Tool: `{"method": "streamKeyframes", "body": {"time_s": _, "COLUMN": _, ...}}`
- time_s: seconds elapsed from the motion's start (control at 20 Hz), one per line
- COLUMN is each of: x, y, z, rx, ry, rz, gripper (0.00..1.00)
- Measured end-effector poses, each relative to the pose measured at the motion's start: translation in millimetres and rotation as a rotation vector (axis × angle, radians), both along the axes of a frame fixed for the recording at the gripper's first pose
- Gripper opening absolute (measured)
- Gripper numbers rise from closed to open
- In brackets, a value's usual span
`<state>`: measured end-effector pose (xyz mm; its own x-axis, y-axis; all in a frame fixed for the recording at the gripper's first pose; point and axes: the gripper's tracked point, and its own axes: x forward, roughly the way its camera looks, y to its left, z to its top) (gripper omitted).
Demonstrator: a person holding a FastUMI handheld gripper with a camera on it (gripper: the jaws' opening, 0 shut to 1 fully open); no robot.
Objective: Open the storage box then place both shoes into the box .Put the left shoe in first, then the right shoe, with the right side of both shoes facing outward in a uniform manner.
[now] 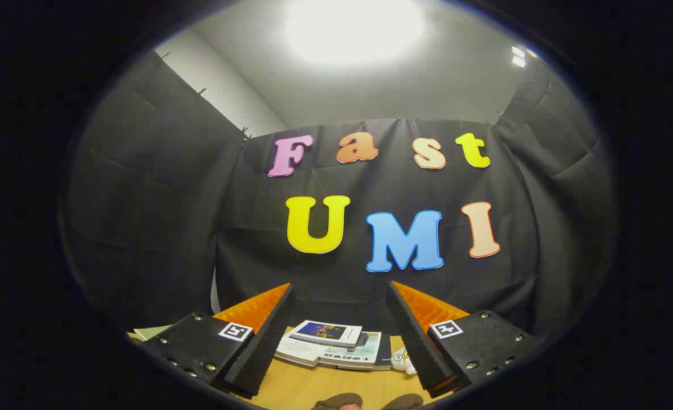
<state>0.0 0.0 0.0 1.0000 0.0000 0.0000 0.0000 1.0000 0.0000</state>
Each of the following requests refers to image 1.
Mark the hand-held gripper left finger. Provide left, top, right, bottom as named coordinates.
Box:
left=134, top=283, right=296, bottom=399

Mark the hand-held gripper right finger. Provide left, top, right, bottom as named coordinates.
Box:
left=386, top=280, right=536, bottom=399

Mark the brown fuzzy slipper shoe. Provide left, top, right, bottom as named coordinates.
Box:
left=382, top=393, right=425, bottom=410
left=312, top=392, right=364, bottom=410

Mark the green fabric storage box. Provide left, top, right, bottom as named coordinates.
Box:
left=134, top=325, right=173, bottom=341

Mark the white seal plush toy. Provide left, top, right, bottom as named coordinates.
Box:
left=391, top=347, right=417, bottom=376

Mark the white cover book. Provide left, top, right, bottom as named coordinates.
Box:
left=274, top=334, right=327, bottom=367

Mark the teal and white book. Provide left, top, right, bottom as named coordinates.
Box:
left=318, top=331, right=383, bottom=370

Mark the book with dark blue cover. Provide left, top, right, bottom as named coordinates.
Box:
left=289, top=319, right=364, bottom=347

